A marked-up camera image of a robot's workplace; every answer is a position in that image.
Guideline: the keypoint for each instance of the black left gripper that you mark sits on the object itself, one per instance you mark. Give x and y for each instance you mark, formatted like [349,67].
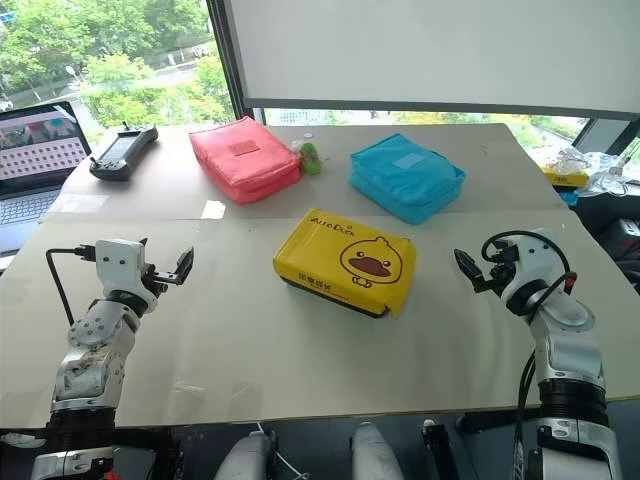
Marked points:
[156,281]

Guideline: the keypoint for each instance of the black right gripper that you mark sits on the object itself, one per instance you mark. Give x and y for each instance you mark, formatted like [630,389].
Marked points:
[495,280]

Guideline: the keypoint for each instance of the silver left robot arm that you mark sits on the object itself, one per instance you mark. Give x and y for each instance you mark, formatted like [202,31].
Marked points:
[95,335]

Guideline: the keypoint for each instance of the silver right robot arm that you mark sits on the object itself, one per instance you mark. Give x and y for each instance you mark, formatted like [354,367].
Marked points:
[570,350]

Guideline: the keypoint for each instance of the white paper label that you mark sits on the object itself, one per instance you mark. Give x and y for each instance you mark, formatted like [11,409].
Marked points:
[215,209]

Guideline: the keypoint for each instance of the black handheld remote controller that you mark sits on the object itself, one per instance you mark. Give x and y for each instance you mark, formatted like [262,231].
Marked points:
[120,152]

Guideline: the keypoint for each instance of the blue fabric pouch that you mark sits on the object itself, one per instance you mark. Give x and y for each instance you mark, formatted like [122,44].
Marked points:
[405,172]

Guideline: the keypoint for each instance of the red fabric pouch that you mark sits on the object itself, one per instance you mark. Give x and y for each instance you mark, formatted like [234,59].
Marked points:
[245,160]

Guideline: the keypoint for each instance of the yellow duck print box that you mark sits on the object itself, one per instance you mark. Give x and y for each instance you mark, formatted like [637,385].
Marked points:
[345,260]

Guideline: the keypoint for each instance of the small yellow carton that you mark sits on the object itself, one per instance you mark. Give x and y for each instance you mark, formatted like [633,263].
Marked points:
[565,177]

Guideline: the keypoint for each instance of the clear tape strip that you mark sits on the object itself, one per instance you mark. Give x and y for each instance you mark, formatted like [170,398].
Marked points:
[190,386]

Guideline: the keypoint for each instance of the black bag with red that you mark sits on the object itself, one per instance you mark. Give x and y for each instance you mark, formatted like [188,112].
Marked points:
[622,250]

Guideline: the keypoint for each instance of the open grey laptop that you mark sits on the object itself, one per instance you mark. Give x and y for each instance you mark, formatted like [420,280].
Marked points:
[35,165]

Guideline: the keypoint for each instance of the clear plastic bag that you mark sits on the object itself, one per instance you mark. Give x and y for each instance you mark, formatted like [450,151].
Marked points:
[600,165]

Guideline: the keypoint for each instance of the small green toy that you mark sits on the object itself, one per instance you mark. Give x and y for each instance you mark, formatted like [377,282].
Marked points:
[311,157]

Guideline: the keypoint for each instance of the grey rounded shape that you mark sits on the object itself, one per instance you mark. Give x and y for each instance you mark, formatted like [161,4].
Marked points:
[247,457]
[375,452]

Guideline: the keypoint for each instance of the white roller blind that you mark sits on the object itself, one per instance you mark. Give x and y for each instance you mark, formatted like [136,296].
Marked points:
[430,50]

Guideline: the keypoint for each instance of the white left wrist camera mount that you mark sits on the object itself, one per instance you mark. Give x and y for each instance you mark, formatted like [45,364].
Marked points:
[117,260]

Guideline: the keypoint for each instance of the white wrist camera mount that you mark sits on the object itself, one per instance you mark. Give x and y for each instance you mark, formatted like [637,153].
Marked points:
[535,255]
[117,260]

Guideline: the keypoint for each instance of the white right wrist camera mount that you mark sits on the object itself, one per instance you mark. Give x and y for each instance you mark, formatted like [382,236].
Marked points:
[535,255]

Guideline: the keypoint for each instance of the dark window frame post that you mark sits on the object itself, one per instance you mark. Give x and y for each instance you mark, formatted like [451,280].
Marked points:
[232,55]

